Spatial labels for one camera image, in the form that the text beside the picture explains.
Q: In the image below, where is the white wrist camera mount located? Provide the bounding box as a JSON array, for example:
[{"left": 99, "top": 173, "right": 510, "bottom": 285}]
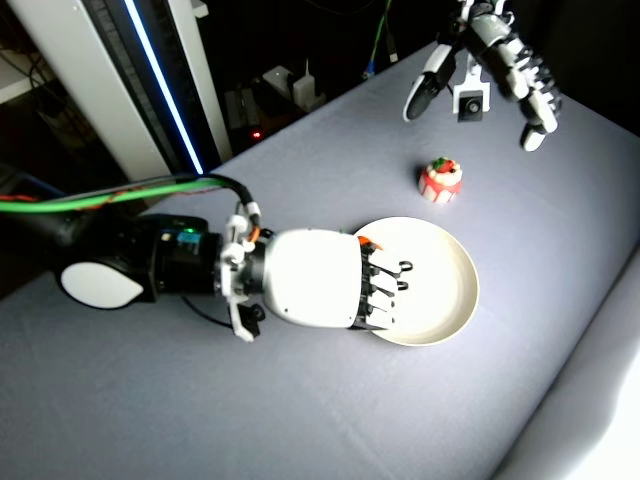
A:
[{"left": 451, "top": 53, "right": 492, "bottom": 124}]

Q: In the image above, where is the cream round plate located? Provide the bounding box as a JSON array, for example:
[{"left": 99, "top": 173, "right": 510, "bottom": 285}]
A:
[{"left": 352, "top": 216, "right": 481, "bottom": 348}]

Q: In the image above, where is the white column with blue light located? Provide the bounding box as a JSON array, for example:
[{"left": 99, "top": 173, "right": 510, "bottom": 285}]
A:
[{"left": 7, "top": 0, "right": 234, "bottom": 185}]

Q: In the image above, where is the green hanging cable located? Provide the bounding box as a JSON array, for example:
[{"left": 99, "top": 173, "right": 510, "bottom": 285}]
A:
[{"left": 363, "top": 0, "right": 394, "bottom": 80}]

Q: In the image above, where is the white square plug box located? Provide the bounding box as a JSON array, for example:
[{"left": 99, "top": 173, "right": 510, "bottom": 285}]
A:
[{"left": 262, "top": 65, "right": 294, "bottom": 95}]

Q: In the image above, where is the toy strawberry cake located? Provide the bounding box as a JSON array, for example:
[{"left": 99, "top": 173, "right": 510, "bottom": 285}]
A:
[{"left": 417, "top": 156, "right": 464, "bottom": 205}]

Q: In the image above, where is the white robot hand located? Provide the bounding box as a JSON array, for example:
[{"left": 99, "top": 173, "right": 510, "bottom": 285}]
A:
[
  {"left": 402, "top": 13, "right": 564, "bottom": 153},
  {"left": 261, "top": 228, "right": 415, "bottom": 334}
]

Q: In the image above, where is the orange toy pumpkin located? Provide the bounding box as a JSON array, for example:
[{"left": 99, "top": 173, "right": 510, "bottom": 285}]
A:
[{"left": 339, "top": 228, "right": 385, "bottom": 252}]

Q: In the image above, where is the grey table cloth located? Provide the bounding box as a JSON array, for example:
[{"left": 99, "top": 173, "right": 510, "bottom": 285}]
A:
[{"left": 0, "top": 42, "right": 640, "bottom": 480}]

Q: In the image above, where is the white power adapter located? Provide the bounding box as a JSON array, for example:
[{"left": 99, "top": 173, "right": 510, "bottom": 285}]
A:
[{"left": 291, "top": 58, "right": 320, "bottom": 110}]

